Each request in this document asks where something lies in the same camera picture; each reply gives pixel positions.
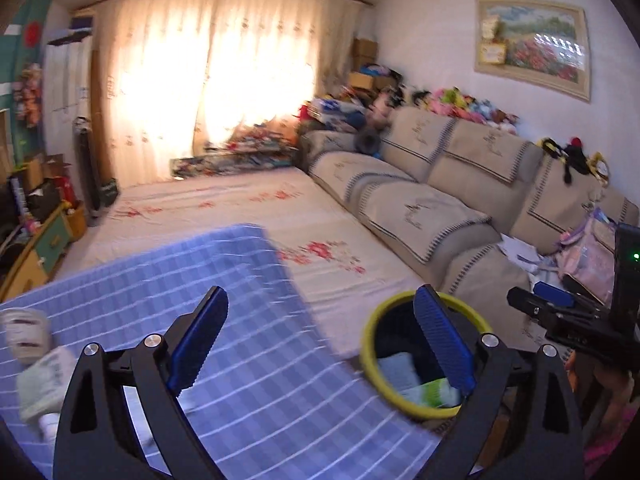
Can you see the pile of books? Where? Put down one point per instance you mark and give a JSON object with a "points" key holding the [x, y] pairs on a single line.
{"points": [[240, 155]]}

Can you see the cream curtains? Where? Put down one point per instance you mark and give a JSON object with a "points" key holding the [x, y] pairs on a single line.
{"points": [[200, 70]]}

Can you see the artificial flower decoration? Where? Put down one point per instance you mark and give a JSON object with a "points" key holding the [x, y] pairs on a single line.
{"points": [[29, 92]]}

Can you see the white tall cabinet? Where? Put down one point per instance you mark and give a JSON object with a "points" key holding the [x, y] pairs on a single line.
{"points": [[70, 90]]}

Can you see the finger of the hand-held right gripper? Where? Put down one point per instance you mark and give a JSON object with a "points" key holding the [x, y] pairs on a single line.
{"points": [[532, 305], [552, 294]]}

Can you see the pile of plush toys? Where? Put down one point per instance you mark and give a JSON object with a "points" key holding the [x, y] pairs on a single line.
{"points": [[465, 107]]}

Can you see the beige sofa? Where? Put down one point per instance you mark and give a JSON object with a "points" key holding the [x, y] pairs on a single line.
{"points": [[450, 160]]}

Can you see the open cardboard boxes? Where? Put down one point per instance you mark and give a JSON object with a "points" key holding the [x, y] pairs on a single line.
{"points": [[45, 170]]}

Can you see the black yellow plush toys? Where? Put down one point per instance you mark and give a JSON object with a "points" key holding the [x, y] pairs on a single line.
{"points": [[575, 152]]}

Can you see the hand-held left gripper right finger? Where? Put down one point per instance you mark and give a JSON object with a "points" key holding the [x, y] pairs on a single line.
{"points": [[445, 340]]}

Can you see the white papers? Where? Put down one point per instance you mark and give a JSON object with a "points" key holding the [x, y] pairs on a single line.
{"points": [[517, 250]]}

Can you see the blue white bag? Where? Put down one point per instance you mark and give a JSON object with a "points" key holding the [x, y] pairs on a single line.
{"points": [[330, 112]]}

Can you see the yellow basket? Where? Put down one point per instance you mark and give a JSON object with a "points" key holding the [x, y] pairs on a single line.
{"points": [[76, 220]]}

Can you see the person's right hand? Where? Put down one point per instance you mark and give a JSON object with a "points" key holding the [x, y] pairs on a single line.
{"points": [[612, 387]]}

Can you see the light blue cloth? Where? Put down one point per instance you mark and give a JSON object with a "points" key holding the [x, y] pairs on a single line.
{"points": [[397, 371]]}

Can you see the yellow-rimmed dark trash bin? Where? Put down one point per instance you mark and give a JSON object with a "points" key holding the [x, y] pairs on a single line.
{"points": [[395, 325]]}

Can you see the pink patterned clothing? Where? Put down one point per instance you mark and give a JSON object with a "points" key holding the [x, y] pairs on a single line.
{"points": [[605, 440]]}

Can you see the white paper cup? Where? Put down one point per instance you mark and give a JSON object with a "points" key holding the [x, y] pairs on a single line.
{"points": [[25, 330]]}

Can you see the black tower fan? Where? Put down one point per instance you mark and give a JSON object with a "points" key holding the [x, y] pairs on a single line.
{"points": [[89, 170]]}

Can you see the green box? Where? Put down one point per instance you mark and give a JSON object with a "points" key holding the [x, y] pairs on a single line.
{"points": [[110, 192]]}

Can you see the blue checked tablecloth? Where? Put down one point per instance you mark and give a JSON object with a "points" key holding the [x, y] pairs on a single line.
{"points": [[250, 285]]}

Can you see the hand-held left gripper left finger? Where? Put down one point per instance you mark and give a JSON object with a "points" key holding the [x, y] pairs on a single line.
{"points": [[197, 345]]}

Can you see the red fire extinguisher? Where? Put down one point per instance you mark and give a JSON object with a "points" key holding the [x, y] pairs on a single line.
{"points": [[65, 187]]}

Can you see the pink bag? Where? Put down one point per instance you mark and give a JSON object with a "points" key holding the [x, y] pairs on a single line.
{"points": [[585, 250]]}

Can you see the dark hat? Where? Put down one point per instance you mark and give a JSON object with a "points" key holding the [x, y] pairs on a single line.
{"points": [[367, 142]]}

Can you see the yellow green television stand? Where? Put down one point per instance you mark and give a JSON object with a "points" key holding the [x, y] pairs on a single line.
{"points": [[50, 245]]}

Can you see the framed landscape picture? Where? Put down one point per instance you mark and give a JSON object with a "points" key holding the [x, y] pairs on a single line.
{"points": [[535, 45]]}

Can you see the stacked cardboard boxes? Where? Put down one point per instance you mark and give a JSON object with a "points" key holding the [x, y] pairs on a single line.
{"points": [[365, 60]]}

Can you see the red round wall ornament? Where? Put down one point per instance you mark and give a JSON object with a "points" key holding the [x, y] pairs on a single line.
{"points": [[32, 35]]}

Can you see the blue flat box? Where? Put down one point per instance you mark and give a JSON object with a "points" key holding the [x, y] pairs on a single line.
{"points": [[82, 22]]}

